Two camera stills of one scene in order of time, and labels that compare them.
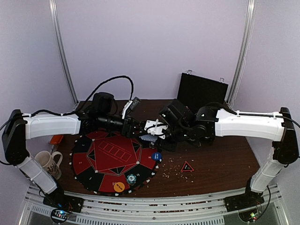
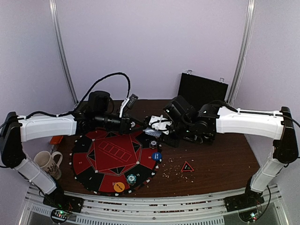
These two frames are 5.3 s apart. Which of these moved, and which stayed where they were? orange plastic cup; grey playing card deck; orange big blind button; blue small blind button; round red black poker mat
Moved: grey playing card deck
Stayed: round red black poker mat; orange big blind button; blue small blind button; orange plastic cup
